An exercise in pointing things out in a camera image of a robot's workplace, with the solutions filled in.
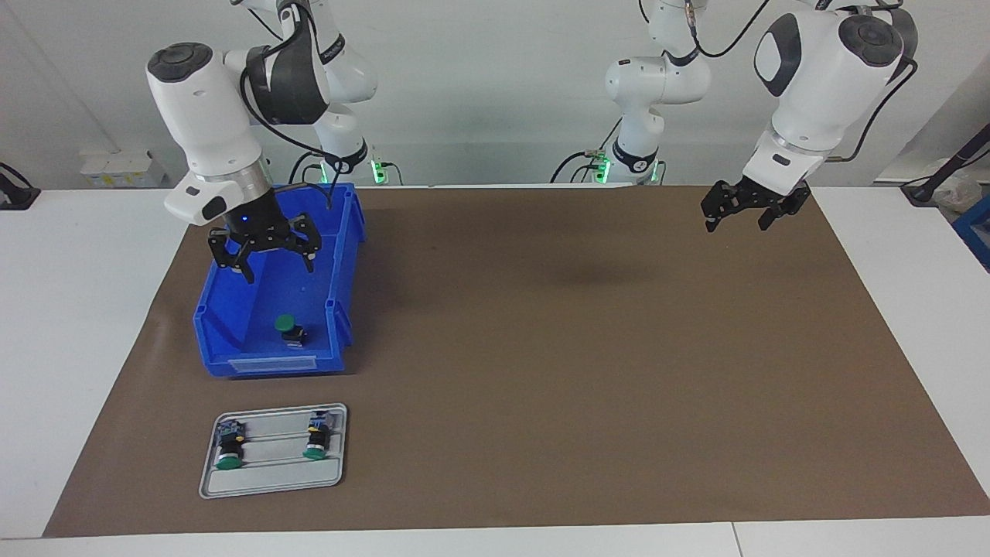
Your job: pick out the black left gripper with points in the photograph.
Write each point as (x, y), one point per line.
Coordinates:
(777, 193)

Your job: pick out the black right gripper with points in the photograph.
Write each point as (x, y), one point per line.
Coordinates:
(255, 224)

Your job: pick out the green push button switch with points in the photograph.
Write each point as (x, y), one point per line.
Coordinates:
(286, 323)
(229, 445)
(316, 437)

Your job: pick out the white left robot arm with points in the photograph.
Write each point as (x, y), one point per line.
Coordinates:
(820, 85)

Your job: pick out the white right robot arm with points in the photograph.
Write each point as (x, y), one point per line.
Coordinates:
(209, 116)

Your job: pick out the blue plastic storage bin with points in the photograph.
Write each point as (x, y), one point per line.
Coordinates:
(255, 309)

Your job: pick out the black stand pole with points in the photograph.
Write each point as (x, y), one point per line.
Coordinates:
(955, 162)

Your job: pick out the clear plastic bag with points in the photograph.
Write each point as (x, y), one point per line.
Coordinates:
(963, 189)

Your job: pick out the grey metal tray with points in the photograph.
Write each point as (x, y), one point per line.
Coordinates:
(271, 480)

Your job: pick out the blue crate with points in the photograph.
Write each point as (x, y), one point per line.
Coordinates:
(976, 228)

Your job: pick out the brown table mat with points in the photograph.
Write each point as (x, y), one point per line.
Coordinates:
(541, 402)

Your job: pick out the white wall socket box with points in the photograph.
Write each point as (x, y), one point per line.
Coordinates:
(124, 169)

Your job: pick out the black clamp mount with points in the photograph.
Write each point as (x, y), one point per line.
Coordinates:
(15, 193)

